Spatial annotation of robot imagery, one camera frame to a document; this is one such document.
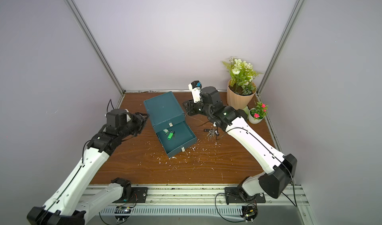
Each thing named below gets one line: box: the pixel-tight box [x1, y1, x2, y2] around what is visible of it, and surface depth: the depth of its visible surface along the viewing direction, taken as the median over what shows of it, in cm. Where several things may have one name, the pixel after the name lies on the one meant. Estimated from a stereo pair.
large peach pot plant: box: [222, 56, 265, 111], surface depth 96 cm
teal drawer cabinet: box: [143, 91, 186, 133], surface depth 85 cm
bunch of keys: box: [203, 127, 220, 139], surface depth 99 cm
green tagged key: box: [167, 130, 176, 140], surface depth 89 cm
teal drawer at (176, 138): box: [155, 120, 198, 158], surface depth 87 cm
